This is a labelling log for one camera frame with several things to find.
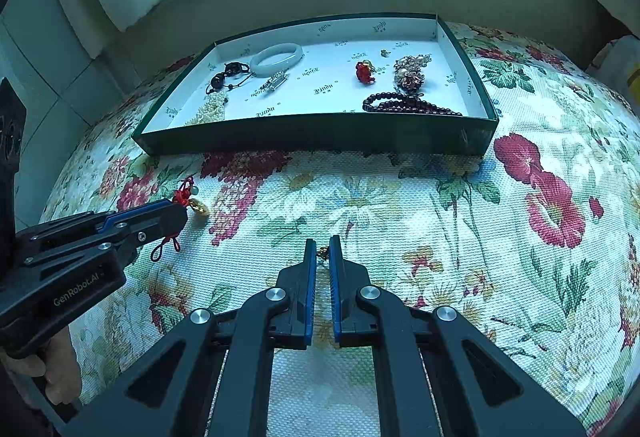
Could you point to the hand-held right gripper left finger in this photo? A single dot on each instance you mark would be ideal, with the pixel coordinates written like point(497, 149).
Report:
point(311, 307)

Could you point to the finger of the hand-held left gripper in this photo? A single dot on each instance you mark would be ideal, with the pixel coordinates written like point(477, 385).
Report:
point(160, 224)
point(135, 214)

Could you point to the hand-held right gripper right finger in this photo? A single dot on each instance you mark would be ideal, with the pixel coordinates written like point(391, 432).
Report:
point(336, 307)

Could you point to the silver clasp pendant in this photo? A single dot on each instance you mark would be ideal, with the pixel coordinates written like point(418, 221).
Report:
point(275, 82)

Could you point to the pale jade bangle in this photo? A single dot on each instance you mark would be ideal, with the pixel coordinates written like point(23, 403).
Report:
point(255, 63)

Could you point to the green cardboard box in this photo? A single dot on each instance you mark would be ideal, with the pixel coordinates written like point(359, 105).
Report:
point(325, 82)

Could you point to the gold charm red tassel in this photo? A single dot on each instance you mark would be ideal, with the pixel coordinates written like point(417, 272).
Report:
point(364, 73)

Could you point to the pearl cluster brooch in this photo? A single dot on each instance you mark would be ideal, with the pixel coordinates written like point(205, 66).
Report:
point(410, 77)

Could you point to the person's left hand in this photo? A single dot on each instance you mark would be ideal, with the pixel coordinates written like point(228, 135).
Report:
point(62, 367)

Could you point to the floral blanket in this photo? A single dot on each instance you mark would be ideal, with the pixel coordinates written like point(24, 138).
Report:
point(400, 217)

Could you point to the patterned pillow yellow print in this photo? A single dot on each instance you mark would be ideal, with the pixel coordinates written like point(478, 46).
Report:
point(620, 67)

